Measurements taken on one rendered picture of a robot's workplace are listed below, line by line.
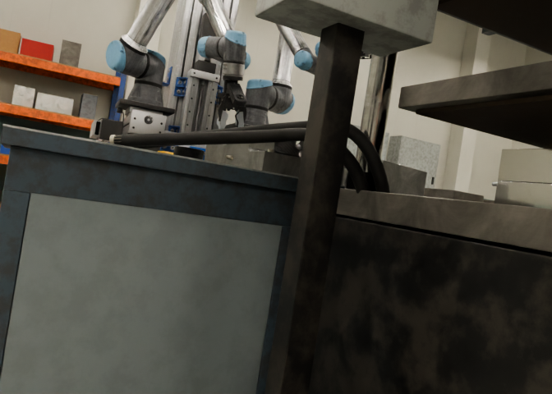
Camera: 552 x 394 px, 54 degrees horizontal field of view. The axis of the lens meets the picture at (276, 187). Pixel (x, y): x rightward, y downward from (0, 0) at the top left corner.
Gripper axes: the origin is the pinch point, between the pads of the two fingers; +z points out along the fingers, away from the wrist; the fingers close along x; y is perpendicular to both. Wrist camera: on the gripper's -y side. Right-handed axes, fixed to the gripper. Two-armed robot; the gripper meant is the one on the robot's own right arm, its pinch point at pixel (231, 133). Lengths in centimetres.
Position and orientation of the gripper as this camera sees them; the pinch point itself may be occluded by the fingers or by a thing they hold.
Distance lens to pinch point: 192.6
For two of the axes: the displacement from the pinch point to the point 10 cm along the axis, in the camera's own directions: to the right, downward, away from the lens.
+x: -9.0, -0.1, -4.3
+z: -0.9, 9.8, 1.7
